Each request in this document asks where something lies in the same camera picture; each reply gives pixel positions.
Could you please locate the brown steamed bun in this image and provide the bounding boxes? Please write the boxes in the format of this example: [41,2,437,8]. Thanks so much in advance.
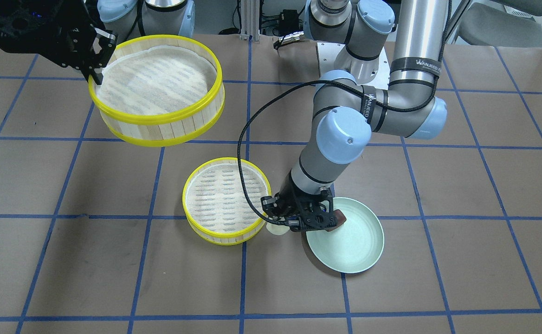
[333,209,347,228]

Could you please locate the yellow steamer layer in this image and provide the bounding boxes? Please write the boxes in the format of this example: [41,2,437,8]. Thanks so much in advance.
[88,35,225,147]
[182,158,271,245]

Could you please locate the aluminium frame post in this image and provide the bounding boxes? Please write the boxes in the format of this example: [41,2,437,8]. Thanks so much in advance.
[239,0,261,43]

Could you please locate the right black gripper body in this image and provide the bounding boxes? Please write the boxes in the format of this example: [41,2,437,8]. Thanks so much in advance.
[0,0,117,75]

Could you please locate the white steamed bun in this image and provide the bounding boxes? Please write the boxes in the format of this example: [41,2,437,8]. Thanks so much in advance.
[265,223,290,236]

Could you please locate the black braided cable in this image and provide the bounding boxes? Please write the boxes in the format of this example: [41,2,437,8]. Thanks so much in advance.
[237,80,434,228]

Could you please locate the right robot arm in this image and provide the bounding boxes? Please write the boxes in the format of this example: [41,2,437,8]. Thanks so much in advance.
[0,0,195,84]

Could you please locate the grey office chair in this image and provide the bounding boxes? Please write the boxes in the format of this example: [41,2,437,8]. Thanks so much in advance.
[453,2,542,47]

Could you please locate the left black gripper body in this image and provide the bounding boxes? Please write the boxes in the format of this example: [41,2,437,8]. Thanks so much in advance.
[260,174,334,232]

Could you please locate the light green plate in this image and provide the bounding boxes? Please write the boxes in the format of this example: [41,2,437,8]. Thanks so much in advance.
[306,197,384,273]

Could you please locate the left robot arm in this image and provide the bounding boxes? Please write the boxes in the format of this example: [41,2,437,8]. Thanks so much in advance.
[261,0,452,232]

